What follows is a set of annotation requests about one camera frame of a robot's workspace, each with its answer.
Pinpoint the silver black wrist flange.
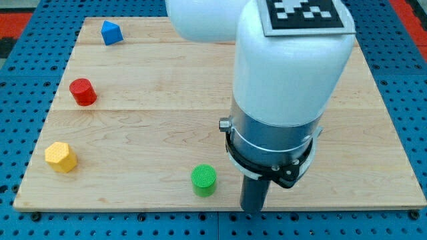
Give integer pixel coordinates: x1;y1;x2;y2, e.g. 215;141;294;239
226;101;322;189

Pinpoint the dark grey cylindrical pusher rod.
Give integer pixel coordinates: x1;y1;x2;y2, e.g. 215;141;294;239
240;176;270;212

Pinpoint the green cylinder block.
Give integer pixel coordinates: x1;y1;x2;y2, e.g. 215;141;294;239
191;164;217;197

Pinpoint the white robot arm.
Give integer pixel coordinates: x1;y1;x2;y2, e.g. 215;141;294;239
165;0;355;213

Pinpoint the light wooden board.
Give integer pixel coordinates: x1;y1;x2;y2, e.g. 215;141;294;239
13;17;426;212

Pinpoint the black white fiducial marker plate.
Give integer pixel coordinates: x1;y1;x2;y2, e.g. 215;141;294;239
256;0;355;37

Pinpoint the red cylinder block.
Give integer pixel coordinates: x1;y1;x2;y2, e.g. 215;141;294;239
69;78;97;106

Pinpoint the yellow hexagonal block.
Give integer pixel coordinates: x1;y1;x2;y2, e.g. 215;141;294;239
45;141;77;173

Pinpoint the blue triangular prism block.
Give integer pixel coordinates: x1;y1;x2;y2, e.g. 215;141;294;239
101;21;123;45

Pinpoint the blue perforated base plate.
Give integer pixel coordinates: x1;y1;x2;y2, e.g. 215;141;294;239
1;0;426;239

